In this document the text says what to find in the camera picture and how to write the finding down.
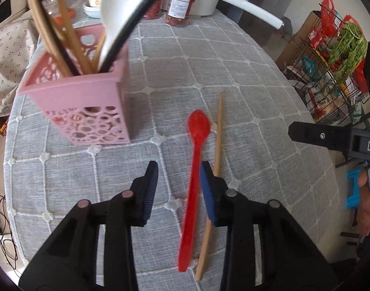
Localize red plastic spoon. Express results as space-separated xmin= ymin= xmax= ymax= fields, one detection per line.
xmin=178 ymin=110 xmax=211 ymax=272

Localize brown wooden chopstick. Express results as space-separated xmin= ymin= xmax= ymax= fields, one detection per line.
xmin=90 ymin=30 xmax=106 ymax=73
xmin=27 ymin=0 xmax=57 ymax=63

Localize black cables on floor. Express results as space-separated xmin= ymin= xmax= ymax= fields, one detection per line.
xmin=0 ymin=184 xmax=22 ymax=270

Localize person's right hand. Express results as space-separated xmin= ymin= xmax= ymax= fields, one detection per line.
xmin=357 ymin=169 xmax=370 ymax=236

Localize pink perforated plastic basket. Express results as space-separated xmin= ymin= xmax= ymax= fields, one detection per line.
xmin=16 ymin=24 xmax=132 ymax=145

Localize thick light wooden chopstick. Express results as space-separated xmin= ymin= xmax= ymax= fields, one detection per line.
xmin=59 ymin=0 xmax=92 ymax=74

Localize jar of red goji berries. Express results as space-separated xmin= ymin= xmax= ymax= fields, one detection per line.
xmin=143 ymin=0 xmax=165 ymax=20

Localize white plate under bowl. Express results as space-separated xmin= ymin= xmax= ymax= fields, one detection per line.
xmin=83 ymin=5 xmax=101 ymax=19

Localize white plastic spoon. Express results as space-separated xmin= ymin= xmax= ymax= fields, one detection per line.
xmin=97 ymin=0 xmax=154 ymax=72

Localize labelled jar of dried fruit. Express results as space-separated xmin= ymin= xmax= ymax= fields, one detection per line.
xmin=165 ymin=0 xmax=195 ymax=27

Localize glass jar with small oranges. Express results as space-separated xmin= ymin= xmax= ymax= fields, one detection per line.
xmin=42 ymin=0 xmax=79 ymax=28

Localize floral beige cloth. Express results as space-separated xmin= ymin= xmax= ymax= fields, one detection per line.
xmin=0 ymin=11 xmax=39 ymax=117

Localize grey checked tablecloth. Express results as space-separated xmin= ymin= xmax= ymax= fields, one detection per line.
xmin=4 ymin=0 xmax=338 ymax=290

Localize black wire rack with groceries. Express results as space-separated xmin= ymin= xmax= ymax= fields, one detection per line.
xmin=276 ymin=0 xmax=369 ymax=125

